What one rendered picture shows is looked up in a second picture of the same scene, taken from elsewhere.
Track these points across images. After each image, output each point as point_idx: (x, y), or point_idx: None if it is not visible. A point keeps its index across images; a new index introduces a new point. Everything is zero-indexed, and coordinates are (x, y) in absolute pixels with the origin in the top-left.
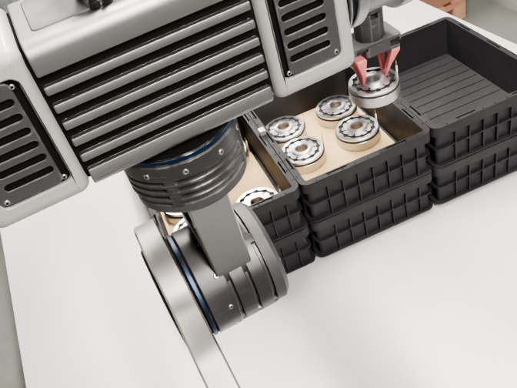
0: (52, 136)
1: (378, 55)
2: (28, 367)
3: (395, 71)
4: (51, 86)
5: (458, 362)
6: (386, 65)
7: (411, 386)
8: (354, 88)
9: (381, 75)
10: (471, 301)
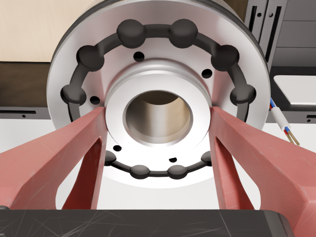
0: None
1: (236, 148)
2: None
3: (262, 121)
4: None
5: (112, 187)
6: (219, 192)
7: (71, 187)
8: (62, 117)
9: (198, 123)
10: None
